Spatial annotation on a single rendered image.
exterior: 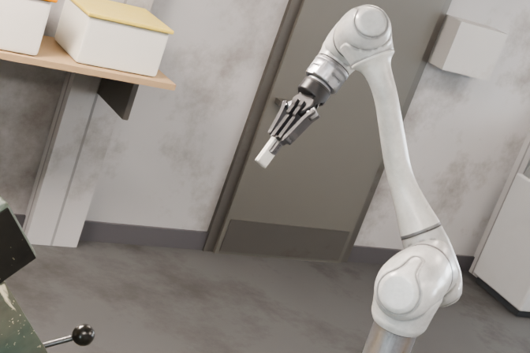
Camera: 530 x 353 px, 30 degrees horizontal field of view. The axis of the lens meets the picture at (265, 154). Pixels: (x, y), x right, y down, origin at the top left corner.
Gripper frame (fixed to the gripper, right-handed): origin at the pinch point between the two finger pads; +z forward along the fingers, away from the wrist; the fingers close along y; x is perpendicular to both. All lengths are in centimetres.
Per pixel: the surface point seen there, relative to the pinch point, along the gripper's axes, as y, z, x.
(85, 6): -245, -44, 40
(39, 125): -302, 8, 84
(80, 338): 42, 55, -38
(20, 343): 70, 57, -63
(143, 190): -307, -1, 161
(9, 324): 71, 55, -67
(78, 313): -236, 72, 132
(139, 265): -286, 35, 176
